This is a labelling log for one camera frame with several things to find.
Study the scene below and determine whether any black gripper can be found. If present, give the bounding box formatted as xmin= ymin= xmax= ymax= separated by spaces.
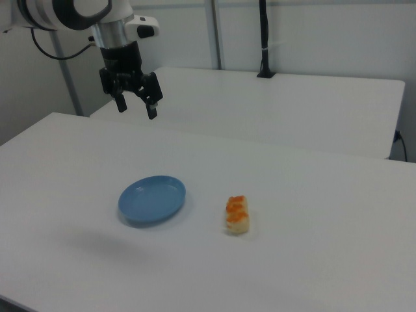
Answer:
xmin=99 ymin=41 xmax=164 ymax=121

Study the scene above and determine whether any bread loaf with orange glaze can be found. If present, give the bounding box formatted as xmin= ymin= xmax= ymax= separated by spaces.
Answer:
xmin=223 ymin=194 xmax=253 ymax=235

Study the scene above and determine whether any blue round plate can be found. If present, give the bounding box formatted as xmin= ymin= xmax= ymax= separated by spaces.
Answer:
xmin=117 ymin=175 xmax=187 ymax=229

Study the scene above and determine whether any white side table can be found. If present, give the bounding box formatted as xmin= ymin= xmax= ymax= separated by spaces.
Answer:
xmin=89 ymin=66 xmax=406 ymax=160

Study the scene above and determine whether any black pole with white band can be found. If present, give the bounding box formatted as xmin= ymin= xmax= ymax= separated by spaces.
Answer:
xmin=256 ymin=0 xmax=276 ymax=79

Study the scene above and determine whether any grey partition frame post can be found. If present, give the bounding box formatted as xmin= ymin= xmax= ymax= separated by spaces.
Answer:
xmin=50 ymin=31 xmax=85 ymax=116
xmin=205 ymin=0 xmax=226 ymax=70

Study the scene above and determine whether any thin dark gripper cable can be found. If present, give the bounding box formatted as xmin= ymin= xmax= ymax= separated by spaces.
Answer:
xmin=31 ymin=27 xmax=95 ymax=60

